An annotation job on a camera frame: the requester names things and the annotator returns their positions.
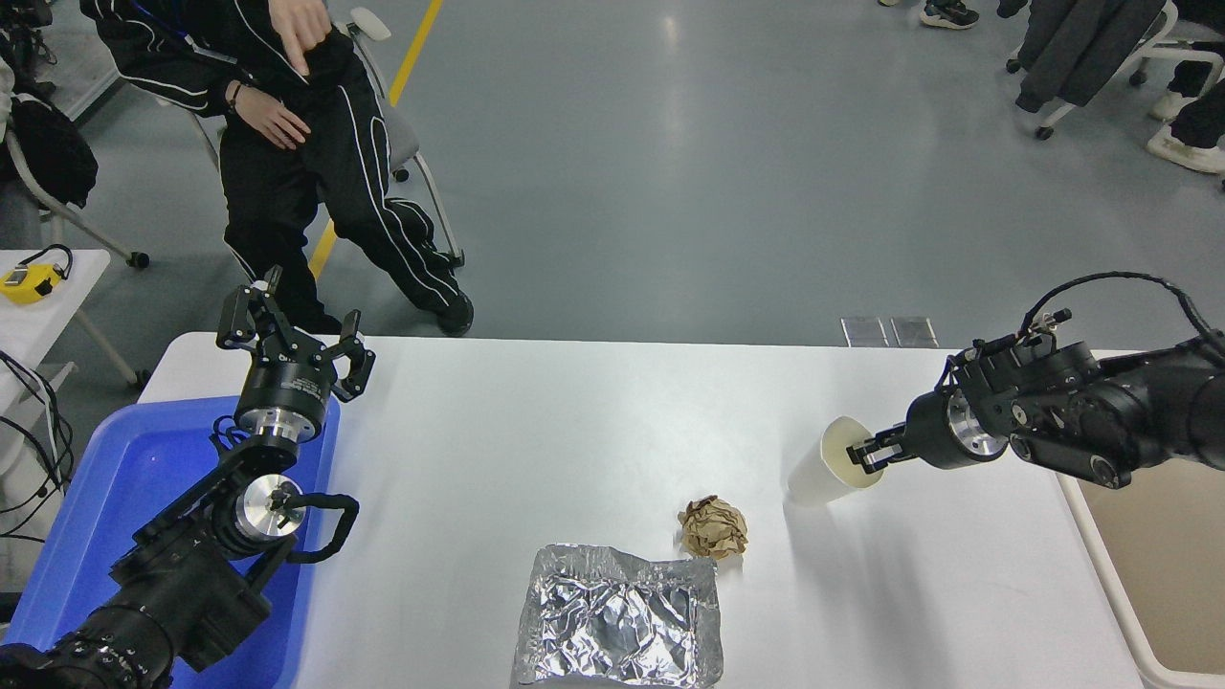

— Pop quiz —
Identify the white rolling chair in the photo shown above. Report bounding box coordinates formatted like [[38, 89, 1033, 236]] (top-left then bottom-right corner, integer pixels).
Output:
[[1005, 0, 1225, 141]]

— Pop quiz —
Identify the black cable bundle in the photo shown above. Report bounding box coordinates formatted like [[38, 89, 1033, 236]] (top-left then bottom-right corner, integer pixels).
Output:
[[0, 349, 77, 543]]

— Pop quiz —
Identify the person's left hand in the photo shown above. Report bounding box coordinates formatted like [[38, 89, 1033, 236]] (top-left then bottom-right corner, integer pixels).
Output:
[[270, 0, 334, 78]]

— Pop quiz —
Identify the yellow handheld device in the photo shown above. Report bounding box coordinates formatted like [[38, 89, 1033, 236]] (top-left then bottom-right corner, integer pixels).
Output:
[[0, 243, 75, 305]]

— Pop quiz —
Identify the large pale bin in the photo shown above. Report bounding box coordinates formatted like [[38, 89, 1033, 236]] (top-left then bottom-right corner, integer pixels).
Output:
[[1056, 349, 1225, 689]]

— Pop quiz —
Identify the small white side table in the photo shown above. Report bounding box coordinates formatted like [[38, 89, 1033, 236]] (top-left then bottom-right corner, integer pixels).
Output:
[[0, 248, 152, 389]]

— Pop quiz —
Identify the person's right hand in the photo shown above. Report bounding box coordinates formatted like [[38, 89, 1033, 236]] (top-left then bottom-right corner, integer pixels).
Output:
[[232, 84, 313, 151]]

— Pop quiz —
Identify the black bag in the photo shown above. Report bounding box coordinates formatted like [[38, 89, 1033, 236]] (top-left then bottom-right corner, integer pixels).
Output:
[[0, 94, 100, 208]]

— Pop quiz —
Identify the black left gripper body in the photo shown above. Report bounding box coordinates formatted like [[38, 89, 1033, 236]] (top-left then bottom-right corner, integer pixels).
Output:
[[235, 346, 339, 424]]

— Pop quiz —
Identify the black equipment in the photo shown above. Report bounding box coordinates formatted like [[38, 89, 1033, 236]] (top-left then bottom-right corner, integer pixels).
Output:
[[0, 0, 56, 97]]

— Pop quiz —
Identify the grey padded chair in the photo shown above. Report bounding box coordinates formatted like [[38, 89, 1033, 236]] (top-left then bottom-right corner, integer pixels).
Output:
[[158, 7, 468, 271]]

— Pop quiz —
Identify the blue plastic tray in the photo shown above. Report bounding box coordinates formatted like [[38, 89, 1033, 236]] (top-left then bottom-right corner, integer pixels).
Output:
[[3, 395, 342, 689]]

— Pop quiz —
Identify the crumpled tan paper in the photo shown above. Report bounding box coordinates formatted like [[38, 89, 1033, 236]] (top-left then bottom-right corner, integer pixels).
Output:
[[678, 495, 749, 562]]

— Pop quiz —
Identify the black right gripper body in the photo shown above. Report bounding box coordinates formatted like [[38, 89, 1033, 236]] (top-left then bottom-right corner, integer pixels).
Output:
[[902, 389, 969, 471]]

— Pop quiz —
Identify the silver foil tray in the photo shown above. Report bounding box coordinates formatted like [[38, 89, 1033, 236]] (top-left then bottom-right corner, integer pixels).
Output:
[[512, 544, 724, 689]]

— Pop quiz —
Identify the white paper cup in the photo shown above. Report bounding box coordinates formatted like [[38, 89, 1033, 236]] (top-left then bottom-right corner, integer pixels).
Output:
[[787, 415, 887, 509]]

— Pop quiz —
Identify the person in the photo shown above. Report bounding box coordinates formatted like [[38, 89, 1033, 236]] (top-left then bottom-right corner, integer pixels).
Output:
[[1146, 0, 1225, 176], [879, 0, 981, 30], [80, 0, 476, 339]]

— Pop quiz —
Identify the white frame chair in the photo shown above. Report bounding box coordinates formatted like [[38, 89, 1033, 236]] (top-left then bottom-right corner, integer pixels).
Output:
[[0, 124, 152, 270]]

